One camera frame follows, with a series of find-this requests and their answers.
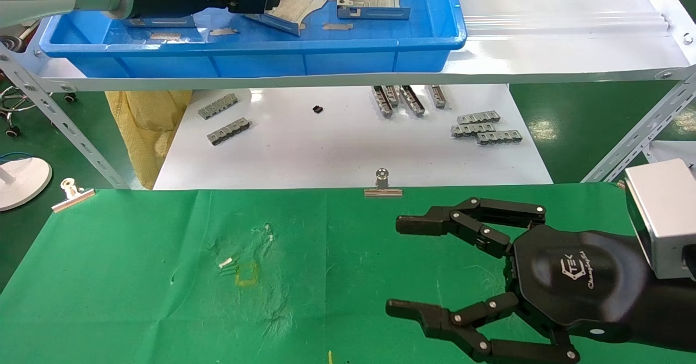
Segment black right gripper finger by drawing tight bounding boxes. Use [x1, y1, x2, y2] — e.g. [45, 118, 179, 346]
[395, 197, 546, 258]

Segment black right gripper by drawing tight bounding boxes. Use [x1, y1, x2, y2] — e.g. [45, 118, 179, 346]
[386, 224, 653, 364]

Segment silver binder clip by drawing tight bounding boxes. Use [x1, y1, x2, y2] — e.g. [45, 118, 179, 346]
[52, 178, 96, 213]
[363, 169, 403, 198]

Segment blue plastic tray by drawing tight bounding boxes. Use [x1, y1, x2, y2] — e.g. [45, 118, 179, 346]
[39, 0, 467, 79]

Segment yellow bag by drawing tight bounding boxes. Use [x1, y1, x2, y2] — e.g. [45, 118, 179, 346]
[105, 90, 193, 190]

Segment white metal shelf rack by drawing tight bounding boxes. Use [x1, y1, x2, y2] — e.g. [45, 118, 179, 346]
[0, 0, 696, 190]

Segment green cloth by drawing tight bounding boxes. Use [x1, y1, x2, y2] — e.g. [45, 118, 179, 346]
[0, 183, 696, 364]

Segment chrome chair base with casters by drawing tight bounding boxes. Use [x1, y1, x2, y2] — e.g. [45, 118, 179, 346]
[0, 84, 77, 139]

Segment white round stand base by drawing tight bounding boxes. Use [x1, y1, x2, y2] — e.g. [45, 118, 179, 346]
[0, 156, 53, 212]

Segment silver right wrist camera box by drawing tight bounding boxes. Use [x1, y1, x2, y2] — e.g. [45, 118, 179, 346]
[624, 158, 696, 281]

